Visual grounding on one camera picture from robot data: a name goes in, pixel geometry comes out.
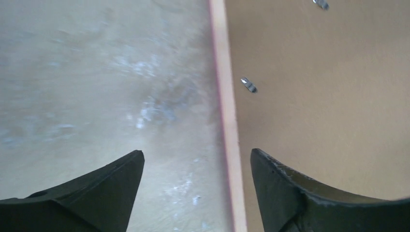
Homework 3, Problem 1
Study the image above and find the pink wooden picture frame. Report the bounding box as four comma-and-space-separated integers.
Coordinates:
209, 0, 248, 232

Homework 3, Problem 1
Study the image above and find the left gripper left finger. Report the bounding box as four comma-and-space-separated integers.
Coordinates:
0, 150, 145, 232

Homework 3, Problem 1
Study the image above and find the brown cardboard backing board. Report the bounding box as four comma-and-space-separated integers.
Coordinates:
225, 0, 410, 232

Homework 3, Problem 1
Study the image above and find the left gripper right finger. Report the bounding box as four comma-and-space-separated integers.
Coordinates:
250, 148, 410, 232

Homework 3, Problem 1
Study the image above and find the metal turn clip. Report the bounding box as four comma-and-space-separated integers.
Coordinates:
312, 0, 329, 10
241, 77, 258, 93

